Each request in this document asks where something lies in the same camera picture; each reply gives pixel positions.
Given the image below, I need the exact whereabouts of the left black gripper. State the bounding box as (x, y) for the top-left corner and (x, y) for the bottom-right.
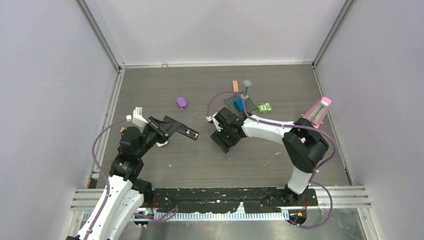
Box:
(136, 116), (181, 158)

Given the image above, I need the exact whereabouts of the beige remote control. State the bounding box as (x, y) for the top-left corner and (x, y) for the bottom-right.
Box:
(156, 141), (168, 148)

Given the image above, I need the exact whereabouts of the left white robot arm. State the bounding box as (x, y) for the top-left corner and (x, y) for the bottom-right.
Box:
(67, 113), (199, 240)

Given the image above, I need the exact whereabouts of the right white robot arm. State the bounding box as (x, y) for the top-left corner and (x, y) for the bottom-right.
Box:
(206, 107), (329, 205)

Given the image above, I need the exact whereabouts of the purple plastic toy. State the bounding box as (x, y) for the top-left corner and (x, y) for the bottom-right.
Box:
(176, 97), (188, 111)

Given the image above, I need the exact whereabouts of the blue lego brick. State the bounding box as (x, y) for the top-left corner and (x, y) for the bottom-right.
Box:
(233, 98), (244, 113)

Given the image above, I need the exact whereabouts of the grey lego baseplate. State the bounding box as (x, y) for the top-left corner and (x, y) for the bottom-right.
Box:
(223, 94), (258, 115)

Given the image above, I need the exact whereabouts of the green owl toy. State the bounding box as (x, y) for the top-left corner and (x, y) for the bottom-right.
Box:
(257, 102), (273, 114)

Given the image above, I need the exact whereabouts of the grey lego tower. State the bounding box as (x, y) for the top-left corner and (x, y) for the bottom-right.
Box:
(240, 79), (252, 99)

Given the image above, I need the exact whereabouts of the pink metronome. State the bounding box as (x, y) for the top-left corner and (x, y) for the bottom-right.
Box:
(301, 97), (332, 129)

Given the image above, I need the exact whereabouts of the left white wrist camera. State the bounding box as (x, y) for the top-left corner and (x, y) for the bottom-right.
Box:
(125, 107), (148, 129)

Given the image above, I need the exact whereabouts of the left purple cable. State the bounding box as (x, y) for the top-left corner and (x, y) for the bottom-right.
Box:
(82, 115), (132, 240)

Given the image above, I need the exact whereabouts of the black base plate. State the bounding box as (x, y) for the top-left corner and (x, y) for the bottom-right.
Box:
(152, 187), (319, 214)

